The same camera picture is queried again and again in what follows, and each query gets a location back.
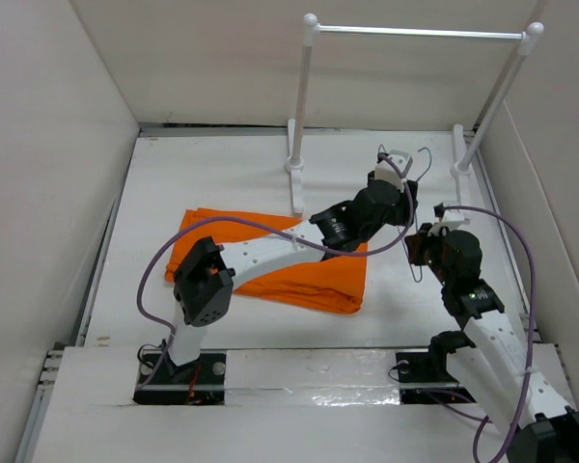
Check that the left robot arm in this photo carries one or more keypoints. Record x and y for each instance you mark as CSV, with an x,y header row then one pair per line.
x,y
210,272

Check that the silver tape strip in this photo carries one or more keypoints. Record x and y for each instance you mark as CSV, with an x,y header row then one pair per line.
x,y
310,377

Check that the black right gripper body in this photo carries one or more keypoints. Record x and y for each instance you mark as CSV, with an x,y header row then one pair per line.
x,y
433,252

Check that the white garment rack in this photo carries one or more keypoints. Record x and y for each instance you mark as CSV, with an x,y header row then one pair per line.
x,y
402,79

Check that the blue wire hanger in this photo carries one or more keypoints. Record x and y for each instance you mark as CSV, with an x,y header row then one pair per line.
x,y
418,275

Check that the orange trousers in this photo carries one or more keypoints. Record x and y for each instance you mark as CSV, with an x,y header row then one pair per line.
x,y
333,286

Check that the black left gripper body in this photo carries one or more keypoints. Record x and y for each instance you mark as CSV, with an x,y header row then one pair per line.
x,y
398,215

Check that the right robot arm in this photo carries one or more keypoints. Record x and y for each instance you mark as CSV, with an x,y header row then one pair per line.
x,y
486,356

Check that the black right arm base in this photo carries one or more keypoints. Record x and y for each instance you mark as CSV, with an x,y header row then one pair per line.
x,y
422,374

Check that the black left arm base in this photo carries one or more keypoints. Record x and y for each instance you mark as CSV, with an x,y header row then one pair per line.
x,y
160,382

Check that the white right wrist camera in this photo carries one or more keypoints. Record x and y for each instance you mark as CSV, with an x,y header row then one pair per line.
x,y
448,219

